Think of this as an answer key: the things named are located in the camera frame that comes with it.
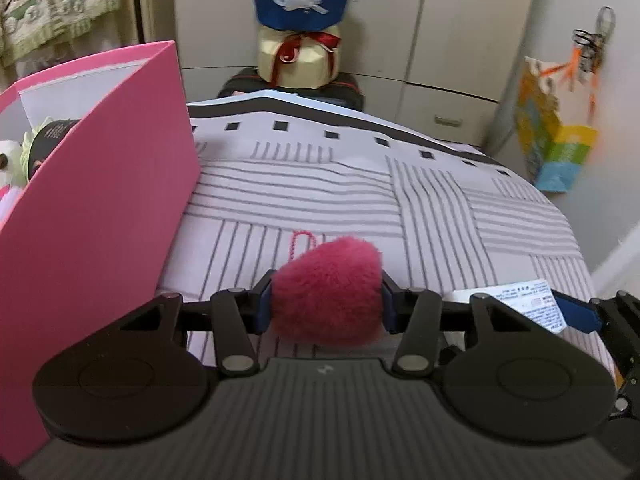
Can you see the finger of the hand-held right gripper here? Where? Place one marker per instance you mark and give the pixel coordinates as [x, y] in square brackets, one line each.
[577, 315]

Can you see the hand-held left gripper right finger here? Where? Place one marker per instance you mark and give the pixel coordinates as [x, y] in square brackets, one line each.
[392, 310]

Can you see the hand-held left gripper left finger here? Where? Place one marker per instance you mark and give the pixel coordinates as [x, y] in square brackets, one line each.
[264, 310]

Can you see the white printed packet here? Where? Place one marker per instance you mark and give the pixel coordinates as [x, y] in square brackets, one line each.
[525, 305]

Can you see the pink fluffy heart pompom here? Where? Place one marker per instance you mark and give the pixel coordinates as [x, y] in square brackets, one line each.
[325, 290]

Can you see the pink cardboard box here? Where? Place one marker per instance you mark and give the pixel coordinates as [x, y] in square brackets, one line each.
[100, 210]

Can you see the light green yarn skein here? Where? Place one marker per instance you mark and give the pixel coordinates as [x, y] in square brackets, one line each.
[52, 132]

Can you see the white plush toy brown ears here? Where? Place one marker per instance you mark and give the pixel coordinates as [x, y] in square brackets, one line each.
[7, 160]

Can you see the colourful gift bag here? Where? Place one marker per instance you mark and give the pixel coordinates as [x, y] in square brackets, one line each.
[560, 160]

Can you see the black suitcase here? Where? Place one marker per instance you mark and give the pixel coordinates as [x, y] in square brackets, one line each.
[345, 92]

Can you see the grey wardrobe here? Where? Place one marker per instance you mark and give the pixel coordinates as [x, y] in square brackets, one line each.
[425, 35]

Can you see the yellow flower bouquet blue wrap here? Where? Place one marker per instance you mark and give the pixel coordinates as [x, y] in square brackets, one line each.
[300, 10]

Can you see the white fleece pajama pants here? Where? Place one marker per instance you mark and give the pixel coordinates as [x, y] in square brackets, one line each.
[115, 30]

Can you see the beige cabinet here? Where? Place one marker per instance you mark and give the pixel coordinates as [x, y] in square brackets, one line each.
[150, 0]

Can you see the white green fleece pajama jacket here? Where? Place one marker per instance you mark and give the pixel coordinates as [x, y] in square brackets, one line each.
[50, 0]

